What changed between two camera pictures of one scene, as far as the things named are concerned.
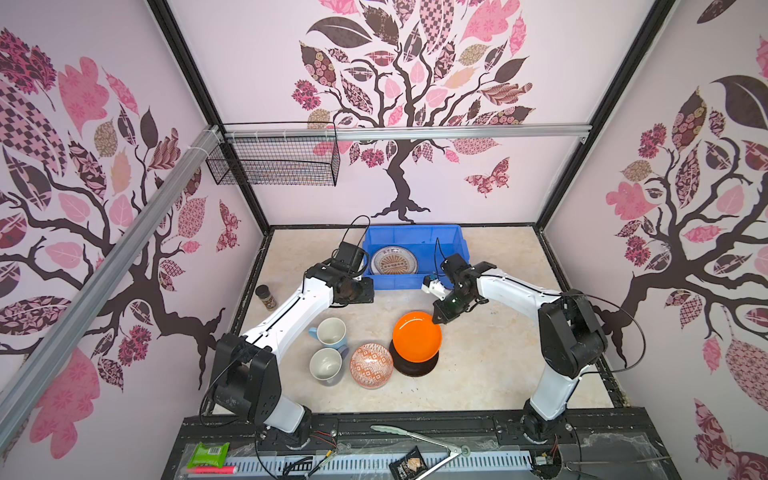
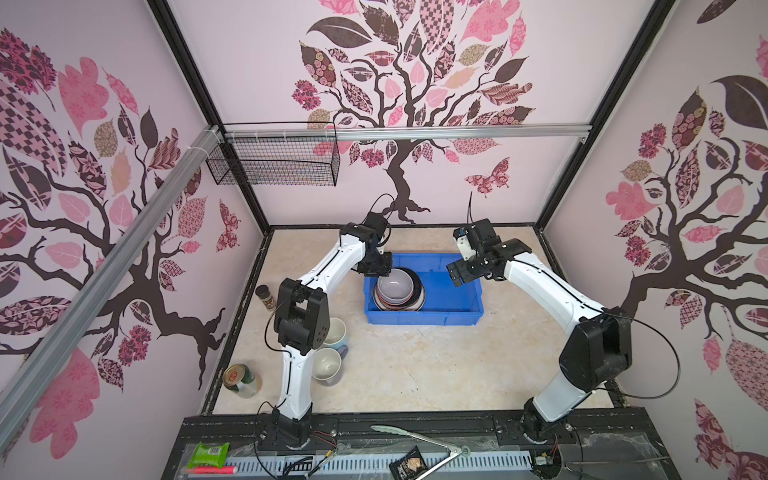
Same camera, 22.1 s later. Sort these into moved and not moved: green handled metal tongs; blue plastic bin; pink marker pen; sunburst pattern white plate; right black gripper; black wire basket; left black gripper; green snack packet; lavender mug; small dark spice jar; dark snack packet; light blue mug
Moved: sunburst pattern white plate; right black gripper; left black gripper; blue plastic bin
Not moved: small dark spice jar; pink marker pen; green handled metal tongs; green snack packet; black wire basket; dark snack packet; lavender mug; light blue mug
